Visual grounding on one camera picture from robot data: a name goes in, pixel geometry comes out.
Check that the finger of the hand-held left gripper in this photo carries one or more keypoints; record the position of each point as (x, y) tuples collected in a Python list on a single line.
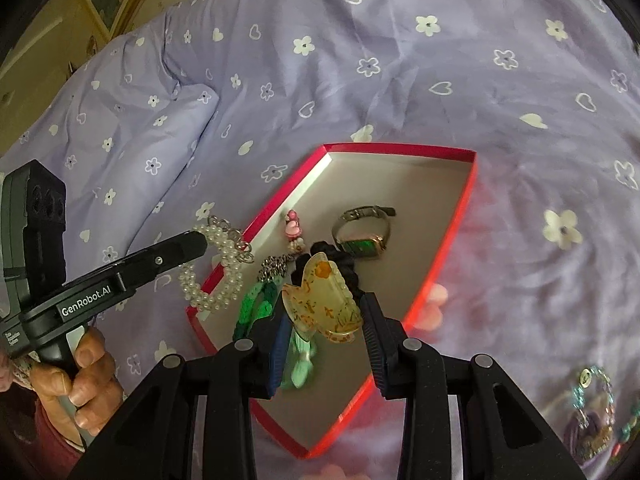
[(170, 255)]

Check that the black scrunchie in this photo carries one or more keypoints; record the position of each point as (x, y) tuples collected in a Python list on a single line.
[(347, 267)]

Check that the red shallow box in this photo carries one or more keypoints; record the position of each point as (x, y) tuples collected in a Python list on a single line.
[(425, 200)]

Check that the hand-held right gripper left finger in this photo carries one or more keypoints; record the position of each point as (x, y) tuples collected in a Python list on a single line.
[(277, 355)]

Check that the purple floral blanket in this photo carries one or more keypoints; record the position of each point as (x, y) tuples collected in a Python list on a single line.
[(450, 60)]

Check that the yellow wooden cabinet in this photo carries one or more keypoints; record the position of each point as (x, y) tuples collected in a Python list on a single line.
[(45, 15)]

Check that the purple gold hair clip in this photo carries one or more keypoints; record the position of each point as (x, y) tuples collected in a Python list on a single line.
[(587, 430)]

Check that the gold wrist watch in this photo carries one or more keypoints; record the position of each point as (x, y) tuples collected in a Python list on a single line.
[(370, 247)]

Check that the amber hair claw clip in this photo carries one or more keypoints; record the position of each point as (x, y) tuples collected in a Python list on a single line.
[(320, 305)]

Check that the person's left hand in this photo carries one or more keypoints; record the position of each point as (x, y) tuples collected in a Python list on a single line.
[(92, 355)]

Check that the pink bead charm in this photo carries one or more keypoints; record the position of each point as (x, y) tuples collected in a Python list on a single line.
[(294, 230)]

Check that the mint green hair clip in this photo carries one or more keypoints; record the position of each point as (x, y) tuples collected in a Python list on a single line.
[(300, 360)]

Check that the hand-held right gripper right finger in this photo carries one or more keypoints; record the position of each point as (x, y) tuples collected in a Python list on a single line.
[(376, 342)]

